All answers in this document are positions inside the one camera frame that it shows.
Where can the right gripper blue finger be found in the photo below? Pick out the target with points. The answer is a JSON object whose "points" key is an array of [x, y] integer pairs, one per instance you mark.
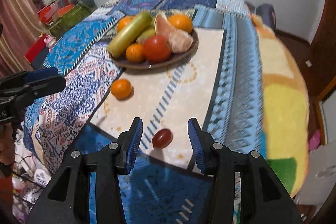
{"points": [[41, 74]]}

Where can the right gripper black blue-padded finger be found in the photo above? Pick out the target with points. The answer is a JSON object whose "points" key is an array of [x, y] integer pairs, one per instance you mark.
{"points": [[264, 199], [66, 197]]}

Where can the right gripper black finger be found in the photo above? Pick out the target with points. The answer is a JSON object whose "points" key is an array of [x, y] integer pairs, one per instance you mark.
{"points": [[43, 86]]}

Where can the small tangerine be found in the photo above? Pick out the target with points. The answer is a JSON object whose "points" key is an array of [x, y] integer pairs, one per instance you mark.
{"points": [[135, 54], [121, 89]]}

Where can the dark red grape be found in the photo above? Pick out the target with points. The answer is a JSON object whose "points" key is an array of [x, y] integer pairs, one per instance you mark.
{"points": [[162, 138]]}

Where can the green sugarcane piece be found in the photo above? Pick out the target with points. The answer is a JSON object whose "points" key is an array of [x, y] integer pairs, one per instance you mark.
{"points": [[129, 34]]}

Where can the red tomato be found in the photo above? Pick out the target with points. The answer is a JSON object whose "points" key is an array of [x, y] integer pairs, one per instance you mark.
{"points": [[156, 49]]}

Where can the green sugarcane piece cut end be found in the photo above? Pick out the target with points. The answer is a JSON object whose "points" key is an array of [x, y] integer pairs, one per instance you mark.
{"points": [[147, 33]]}

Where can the peeled pomelo segment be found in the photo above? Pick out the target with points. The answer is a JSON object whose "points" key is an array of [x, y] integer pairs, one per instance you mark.
{"points": [[179, 40]]}

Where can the person's left hand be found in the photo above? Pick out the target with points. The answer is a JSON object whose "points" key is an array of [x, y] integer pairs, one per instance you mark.
{"points": [[7, 147]]}

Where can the red flat box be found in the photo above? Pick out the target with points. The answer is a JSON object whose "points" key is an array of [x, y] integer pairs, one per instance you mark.
{"points": [[37, 53]]}

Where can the pink toy figure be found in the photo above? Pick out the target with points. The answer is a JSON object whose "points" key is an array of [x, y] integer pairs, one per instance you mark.
{"points": [[50, 42]]}

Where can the blue patchwork bedspread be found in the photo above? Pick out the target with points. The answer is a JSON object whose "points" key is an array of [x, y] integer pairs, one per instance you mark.
{"points": [[220, 85]]}

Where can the red gift boxes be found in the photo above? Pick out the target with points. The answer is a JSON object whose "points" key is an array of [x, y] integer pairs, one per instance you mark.
{"points": [[55, 10]]}

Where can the striped pink curtain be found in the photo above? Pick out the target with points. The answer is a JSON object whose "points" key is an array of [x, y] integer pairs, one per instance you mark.
{"points": [[21, 28]]}

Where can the green cardboard box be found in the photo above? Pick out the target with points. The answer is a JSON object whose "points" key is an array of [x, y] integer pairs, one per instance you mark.
{"points": [[67, 21]]}

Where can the yellow orange fleece blanket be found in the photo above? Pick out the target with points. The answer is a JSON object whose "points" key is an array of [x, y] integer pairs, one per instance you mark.
{"points": [[286, 110]]}

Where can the large orange left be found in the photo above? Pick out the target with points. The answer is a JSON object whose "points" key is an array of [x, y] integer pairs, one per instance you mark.
{"points": [[124, 22]]}

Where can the large orange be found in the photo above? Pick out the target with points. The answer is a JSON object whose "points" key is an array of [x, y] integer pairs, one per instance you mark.
{"points": [[124, 22], [182, 22]]}

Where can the large orange right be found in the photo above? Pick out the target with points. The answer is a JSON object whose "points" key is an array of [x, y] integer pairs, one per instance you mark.
{"points": [[182, 22]]}

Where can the dark blue bag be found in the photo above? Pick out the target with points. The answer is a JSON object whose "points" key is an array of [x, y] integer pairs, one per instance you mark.
{"points": [[267, 13]]}

